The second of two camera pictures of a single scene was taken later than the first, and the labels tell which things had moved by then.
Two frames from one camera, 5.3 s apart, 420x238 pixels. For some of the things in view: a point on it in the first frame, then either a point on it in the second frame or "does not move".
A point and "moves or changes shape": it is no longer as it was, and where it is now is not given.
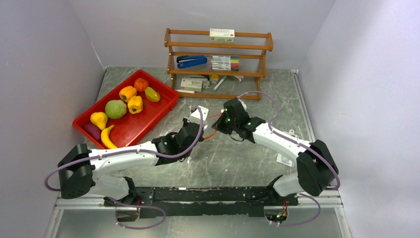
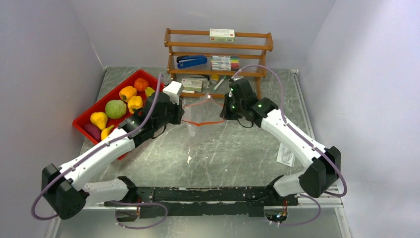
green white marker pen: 219,83 does not move
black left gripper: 185,122 to 179,111
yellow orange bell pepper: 127,91 does not move
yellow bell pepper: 135,104 does not move
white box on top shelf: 222,35 does not move
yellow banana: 106,138 does not move
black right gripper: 219,125 to 225,113
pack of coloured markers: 225,63 does not move
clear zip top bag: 201,126 moves or changes shape
